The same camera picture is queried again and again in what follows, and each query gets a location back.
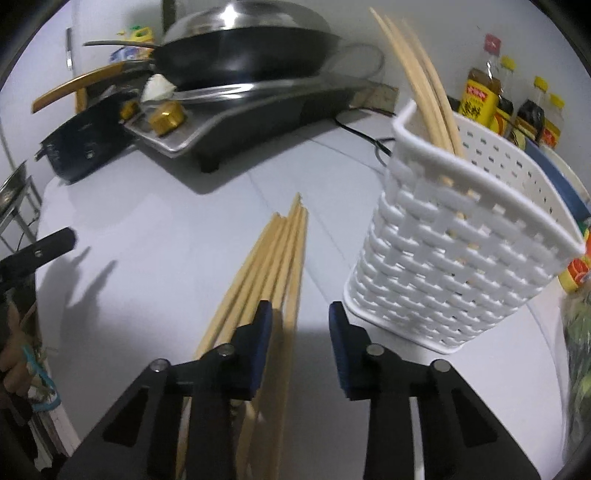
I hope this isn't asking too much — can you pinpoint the small yellow-capped sauce bottle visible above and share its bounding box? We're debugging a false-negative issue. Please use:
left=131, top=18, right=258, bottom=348
left=540, top=93, right=566, bottom=149

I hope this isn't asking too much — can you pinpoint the person's left hand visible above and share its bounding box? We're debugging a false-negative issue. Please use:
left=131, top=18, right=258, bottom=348
left=0, top=302, right=35, bottom=400

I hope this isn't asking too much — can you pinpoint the steel wok lid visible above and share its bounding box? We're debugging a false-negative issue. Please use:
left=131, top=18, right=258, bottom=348
left=164, top=0, right=331, bottom=44

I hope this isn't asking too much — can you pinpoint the pale cabbage piece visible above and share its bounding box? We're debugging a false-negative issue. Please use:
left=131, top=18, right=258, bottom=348
left=140, top=74, right=177, bottom=103

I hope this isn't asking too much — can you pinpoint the slim yellow-capped sauce bottle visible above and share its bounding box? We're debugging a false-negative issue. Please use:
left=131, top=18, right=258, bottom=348
left=496, top=55, right=516, bottom=137

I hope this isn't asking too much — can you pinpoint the silver induction cooker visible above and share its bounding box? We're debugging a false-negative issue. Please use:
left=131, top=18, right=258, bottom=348
left=122, top=76, right=375, bottom=174

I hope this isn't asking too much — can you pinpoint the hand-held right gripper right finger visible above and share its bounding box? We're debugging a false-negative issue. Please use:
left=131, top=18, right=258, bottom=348
left=329, top=301, right=541, bottom=480

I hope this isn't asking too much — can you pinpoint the steel bowl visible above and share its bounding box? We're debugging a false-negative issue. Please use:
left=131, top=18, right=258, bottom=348
left=0, top=161, right=28, bottom=206

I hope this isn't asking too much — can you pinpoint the yellow detergent bottle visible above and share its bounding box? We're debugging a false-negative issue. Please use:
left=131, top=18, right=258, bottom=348
left=115, top=25, right=155, bottom=47

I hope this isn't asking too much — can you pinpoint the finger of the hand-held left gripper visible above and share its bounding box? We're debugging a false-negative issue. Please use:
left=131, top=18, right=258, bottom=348
left=0, top=227, right=77, bottom=286

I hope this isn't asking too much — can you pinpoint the metal rack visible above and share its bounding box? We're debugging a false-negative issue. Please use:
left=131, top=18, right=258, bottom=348
left=0, top=180, right=42, bottom=250

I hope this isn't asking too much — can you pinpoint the teal cord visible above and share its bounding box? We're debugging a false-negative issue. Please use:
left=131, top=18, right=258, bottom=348
left=22, top=345, right=62, bottom=412

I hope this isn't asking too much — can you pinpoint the white woven plastic basket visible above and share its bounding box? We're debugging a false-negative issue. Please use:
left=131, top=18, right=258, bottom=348
left=342, top=99, right=586, bottom=355

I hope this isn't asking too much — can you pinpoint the metal spatula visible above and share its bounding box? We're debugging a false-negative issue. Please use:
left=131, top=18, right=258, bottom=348
left=83, top=39, right=160, bottom=49

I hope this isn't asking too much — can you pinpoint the blue and white packet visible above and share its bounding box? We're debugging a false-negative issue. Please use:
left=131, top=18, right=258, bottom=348
left=111, top=46, right=153, bottom=63

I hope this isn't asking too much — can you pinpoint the dark yellow-capped sauce bottle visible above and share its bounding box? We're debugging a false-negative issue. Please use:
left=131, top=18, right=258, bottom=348
left=515, top=76, right=548, bottom=144

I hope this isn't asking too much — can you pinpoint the blue bowl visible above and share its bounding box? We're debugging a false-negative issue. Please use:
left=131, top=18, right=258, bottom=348
left=524, top=137, right=591, bottom=217

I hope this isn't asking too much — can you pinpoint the dark blue electric pot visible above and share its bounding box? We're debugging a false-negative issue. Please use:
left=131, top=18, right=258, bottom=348
left=37, top=90, right=139, bottom=185

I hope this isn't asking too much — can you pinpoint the plastic bag of vegetables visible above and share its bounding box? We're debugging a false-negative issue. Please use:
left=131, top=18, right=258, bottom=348
left=561, top=286, right=591, bottom=444

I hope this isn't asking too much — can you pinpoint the red-capped sauce bottle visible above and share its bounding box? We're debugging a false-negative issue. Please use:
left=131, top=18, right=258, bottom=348
left=464, top=33, right=502, bottom=130

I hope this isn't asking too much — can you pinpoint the pile of wooden chopsticks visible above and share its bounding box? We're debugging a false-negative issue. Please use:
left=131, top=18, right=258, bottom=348
left=175, top=193, right=309, bottom=480

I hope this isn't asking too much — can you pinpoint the black cooker power cable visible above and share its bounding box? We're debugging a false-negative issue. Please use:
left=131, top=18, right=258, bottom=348
left=333, top=42, right=394, bottom=168

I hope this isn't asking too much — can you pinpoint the black wok with wooden handle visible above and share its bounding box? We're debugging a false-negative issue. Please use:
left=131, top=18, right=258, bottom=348
left=32, top=28, right=342, bottom=116

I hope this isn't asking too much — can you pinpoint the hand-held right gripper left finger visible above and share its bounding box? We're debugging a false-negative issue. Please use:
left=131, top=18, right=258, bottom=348
left=58, top=300, right=274, bottom=480

